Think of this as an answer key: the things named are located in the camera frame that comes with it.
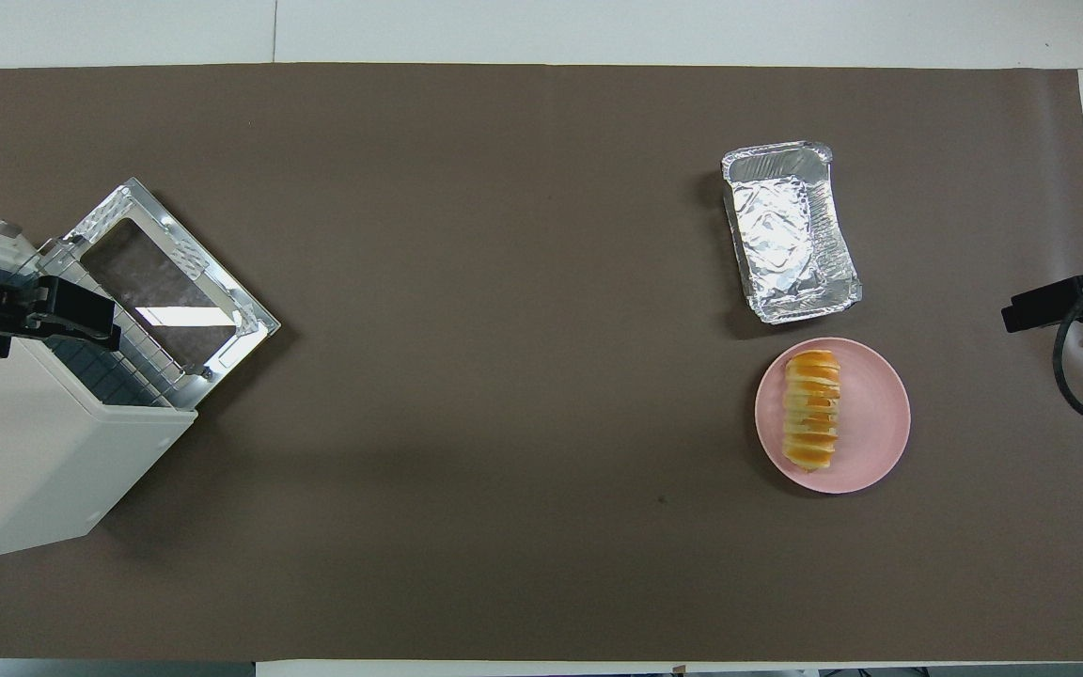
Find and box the aluminium foil tray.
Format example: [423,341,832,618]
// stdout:
[720,141,863,326]

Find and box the sliced golden bread loaf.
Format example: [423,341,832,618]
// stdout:
[781,349,843,472]

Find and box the metal wire oven rack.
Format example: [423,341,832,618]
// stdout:
[34,252,209,401]

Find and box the white toaster oven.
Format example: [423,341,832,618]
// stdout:
[0,212,199,563]

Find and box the brown paper table mat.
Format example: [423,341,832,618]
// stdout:
[0,63,1083,663]

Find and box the glass oven door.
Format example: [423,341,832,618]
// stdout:
[62,178,281,411]

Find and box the pink round plate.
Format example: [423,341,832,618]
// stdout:
[754,337,912,495]

